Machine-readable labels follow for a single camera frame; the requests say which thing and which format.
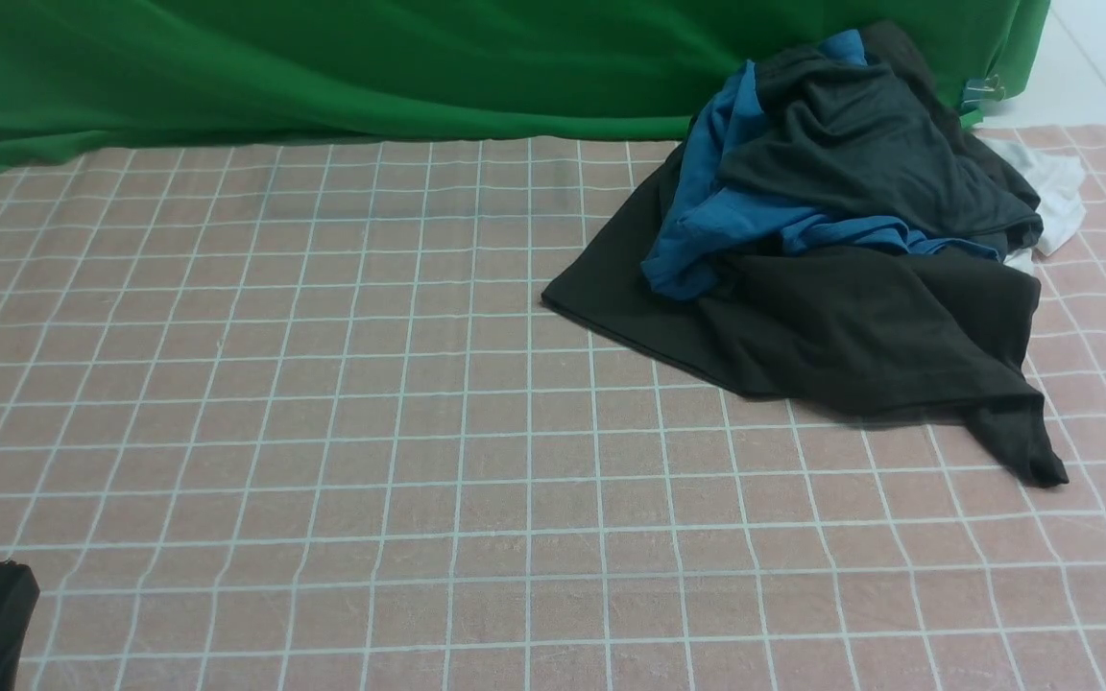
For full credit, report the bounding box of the dark gray long-sleeve shirt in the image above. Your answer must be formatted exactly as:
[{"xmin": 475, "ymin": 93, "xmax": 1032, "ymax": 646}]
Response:
[{"xmin": 541, "ymin": 148, "xmax": 1070, "ymax": 488}]

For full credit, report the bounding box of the dark charcoal shirt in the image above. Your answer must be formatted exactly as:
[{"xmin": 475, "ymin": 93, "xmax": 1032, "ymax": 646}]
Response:
[{"xmin": 719, "ymin": 19, "xmax": 1044, "ymax": 254}]

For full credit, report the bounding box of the blue binder clip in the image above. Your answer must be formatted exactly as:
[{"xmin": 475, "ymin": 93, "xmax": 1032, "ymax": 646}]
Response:
[{"xmin": 958, "ymin": 74, "xmax": 1006, "ymax": 112}]

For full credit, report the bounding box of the green backdrop cloth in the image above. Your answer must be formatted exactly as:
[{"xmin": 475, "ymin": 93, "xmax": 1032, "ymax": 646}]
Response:
[{"xmin": 0, "ymin": 1, "xmax": 1048, "ymax": 172}]

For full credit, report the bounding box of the blue shirt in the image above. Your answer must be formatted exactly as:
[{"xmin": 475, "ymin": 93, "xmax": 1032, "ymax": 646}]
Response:
[{"xmin": 641, "ymin": 60, "xmax": 1005, "ymax": 300}]

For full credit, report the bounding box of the white cloth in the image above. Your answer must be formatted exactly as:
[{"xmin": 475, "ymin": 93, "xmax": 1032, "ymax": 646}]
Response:
[{"xmin": 980, "ymin": 137, "xmax": 1087, "ymax": 274}]

